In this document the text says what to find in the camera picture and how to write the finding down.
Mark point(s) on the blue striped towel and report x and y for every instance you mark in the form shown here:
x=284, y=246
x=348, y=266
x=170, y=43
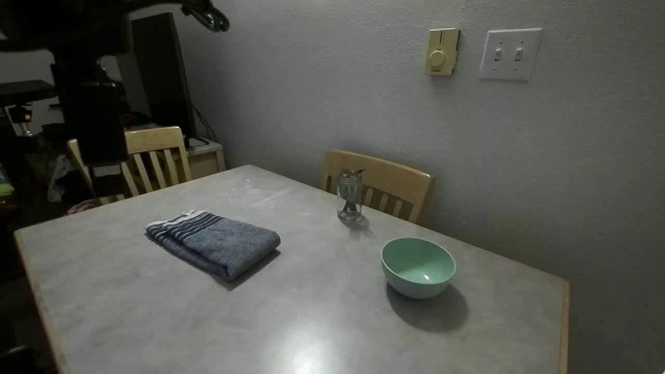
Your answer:
x=221, y=246

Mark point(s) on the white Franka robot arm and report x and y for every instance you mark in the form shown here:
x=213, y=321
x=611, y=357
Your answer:
x=90, y=111

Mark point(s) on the wooden chair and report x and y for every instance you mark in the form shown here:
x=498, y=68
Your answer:
x=388, y=176
x=156, y=138

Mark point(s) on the green ceramic bowl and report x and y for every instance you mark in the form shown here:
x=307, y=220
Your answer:
x=416, y=277

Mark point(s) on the small beige cabinet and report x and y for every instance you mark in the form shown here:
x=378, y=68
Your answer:
x=208, y=161

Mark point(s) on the beige round thermostat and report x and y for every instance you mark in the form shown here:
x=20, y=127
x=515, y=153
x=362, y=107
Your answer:
x=442, y=55

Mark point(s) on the black monitor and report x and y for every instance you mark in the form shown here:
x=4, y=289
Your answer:
x=163, y=68

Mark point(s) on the black shelf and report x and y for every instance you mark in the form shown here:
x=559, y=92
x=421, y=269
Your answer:
x=28, y=89

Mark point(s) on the white double switch plate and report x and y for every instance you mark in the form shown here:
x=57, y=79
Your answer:
x=509, y=64

